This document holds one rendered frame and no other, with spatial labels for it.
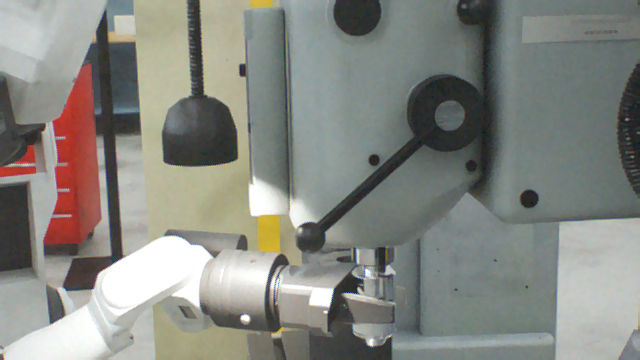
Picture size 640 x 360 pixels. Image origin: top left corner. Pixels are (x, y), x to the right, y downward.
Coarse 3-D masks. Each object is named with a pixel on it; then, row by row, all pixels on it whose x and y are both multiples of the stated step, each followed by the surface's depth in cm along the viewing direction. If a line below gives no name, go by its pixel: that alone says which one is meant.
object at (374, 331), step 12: (360, 288) 111; (372, 288) 110; (384, 288) 111; (384, 300) 111; (360, 324) 112; (372, 324) 111; (384, 324) 112; (360, 336) 112; (372, 336) 112; (384, 336) 112
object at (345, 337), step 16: (320, 256) 160; (336, 256) 155; (320, 336) 150; (336, 336) 150; (352, 336) 150; (320, 352) 151; (336, 352) 151; (352, 352) 151; (368, 352) 151; (384, 352) 151
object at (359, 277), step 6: (354, 270) 113; (360, 270) 113; (390, 270) 112; (354, 276) 112; (360, 276) 111; (366, 276) 111; (372, 276) 110; (378, 276) 110; (384, 276) 111; (390, 276) 111; (354, 282) 112; (360, 282) 111; (366, 282) 110; (372, 282) 110; (378, 282) 110; (384, 282) 111; (390, 282) 111
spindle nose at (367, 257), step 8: (352, 248) 111; (392, 248) 110; (352, 256) 111; (360, 256) 110; (368, 256) 110; (376, 256) 110; (392, 256) 111; (360, 264) 110; (368, 264) 110; (376, 264) 110
